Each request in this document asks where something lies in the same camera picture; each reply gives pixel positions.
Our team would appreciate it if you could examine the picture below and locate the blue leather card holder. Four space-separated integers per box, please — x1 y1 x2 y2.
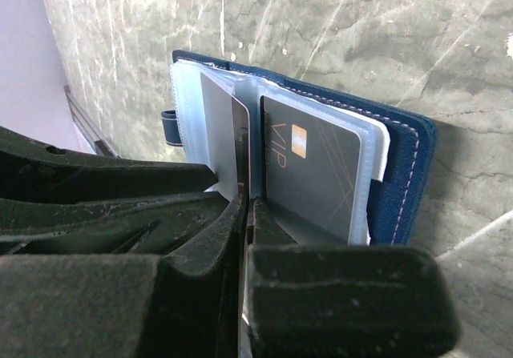
161 50 438 244

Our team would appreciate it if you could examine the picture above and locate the grey card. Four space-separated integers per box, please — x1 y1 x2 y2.
200 74 250 200

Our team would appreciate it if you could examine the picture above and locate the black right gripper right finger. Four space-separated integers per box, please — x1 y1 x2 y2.
246 199 461 357

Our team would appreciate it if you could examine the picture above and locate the black VIP card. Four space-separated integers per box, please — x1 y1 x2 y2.
261 96 366 244

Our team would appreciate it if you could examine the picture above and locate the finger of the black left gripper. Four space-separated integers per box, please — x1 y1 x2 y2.
1 127 217 204
1 193 228 255

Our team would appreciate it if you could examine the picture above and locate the aluminium rail frame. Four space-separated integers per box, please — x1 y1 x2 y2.
63 86 118 158

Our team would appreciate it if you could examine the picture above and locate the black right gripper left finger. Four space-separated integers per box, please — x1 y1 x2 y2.
1 195 247 357

